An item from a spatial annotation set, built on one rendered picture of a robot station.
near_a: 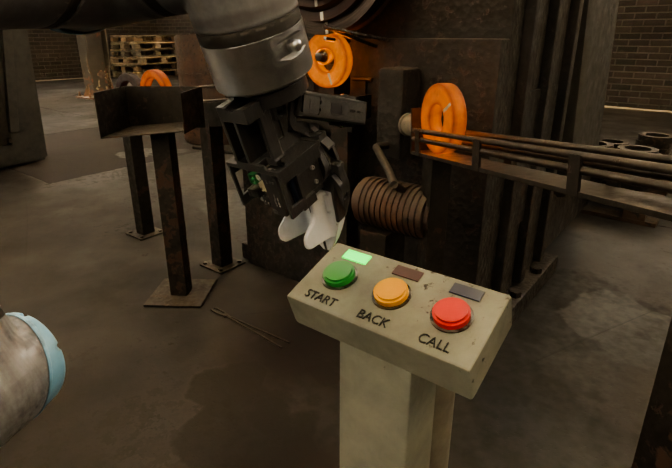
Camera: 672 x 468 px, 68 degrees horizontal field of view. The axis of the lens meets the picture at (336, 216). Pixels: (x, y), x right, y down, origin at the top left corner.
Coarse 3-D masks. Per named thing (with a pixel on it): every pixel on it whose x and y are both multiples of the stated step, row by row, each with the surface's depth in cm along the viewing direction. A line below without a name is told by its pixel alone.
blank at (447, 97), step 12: (444, 84) 107; (432, 96) 111; (444, 96) 106; (456, 96) 104; (432, 108) 112; (444, 108) 106; (456, 108) 103; (432, 120) 114; (444, 120) 107; (456, 120) 103; (456, 132) 104
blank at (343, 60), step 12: (324, 36) 140; (336, 36) 138; (312, 48) 144; (336, 48) 139; (348, 48) 138; (336, 60) 140; (348, 60) 138; (312, 72) 146; (324, 72) 143; (336, 72) 141; (348, 72) 141; (324, 84) 145; (336, 84) 142
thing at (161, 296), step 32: (96, 96) 148; (128, 96) 166; (160, 96) 166; (192, 96) 156; (128, 128) 165; (160, 128) 158; (192, 128) 156; (160, 160) 160; (160, 192) 164; (160, 288) 182; (192, 288) 182
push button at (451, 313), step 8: (440, 304) 53; (448, 304) 53; (456, 304) 53; (464, 304) 52; (432, 312) 53; (440, 312) 52; (448, 312) 52; (456, 312) 52; (464, 312) 52; (440, 320) 52; (448, 320) 51; (456, 320) 51; (464, 320) 51; (448, 328) 51; (456, 328) 51
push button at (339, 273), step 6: (330, 264) 62; (336, 264) 62; (342, 264) 62; (348, 264) 61; (324, 270) 62; (330, 270) 61; (336, 270) 61; (342, 270) 61; (348, 270) 60; (354, 270) 61; (324, 276) 61; (330, 276) 60; (336, 276) 60; (342, 276) 60; (348, 276) 60; (354, 276) 61; (330, 282) 60; (336, 282) 60; (342, 282) 59; (348, 282) 60
